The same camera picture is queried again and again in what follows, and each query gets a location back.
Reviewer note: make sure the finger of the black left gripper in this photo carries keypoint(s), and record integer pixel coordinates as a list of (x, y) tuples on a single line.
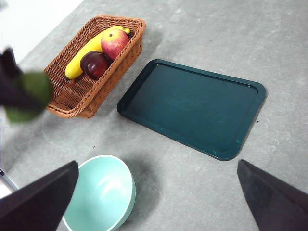
[(9, 65), (16, 96)]

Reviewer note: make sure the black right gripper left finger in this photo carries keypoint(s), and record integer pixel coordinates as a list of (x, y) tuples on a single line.
[(36, 204)]

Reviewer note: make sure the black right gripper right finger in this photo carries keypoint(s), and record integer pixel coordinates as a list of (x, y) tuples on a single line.
[(276, 202)]

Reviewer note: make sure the green avocado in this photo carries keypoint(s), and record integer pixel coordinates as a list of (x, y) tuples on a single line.
[(38, 86)]

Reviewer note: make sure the teal bowl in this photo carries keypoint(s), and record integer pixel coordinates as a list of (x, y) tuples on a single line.
[(101, 192)]

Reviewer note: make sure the grey metal bar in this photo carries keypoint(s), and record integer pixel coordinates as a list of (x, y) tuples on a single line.
[(8, 179)]

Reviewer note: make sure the yellow banana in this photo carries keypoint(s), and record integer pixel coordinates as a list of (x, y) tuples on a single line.
[(84, 55)]

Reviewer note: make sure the dark purple plum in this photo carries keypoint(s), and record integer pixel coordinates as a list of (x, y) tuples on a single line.
[(95, 65)]

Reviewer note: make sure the brown wicker basket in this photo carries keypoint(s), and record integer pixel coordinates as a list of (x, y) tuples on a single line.
[(113, 72)]

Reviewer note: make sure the red apple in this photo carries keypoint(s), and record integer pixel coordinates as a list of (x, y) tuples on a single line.
[(115, 43)]

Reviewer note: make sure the dark rectangular tray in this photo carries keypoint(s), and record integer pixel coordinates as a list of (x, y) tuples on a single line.
[(192, 108)]

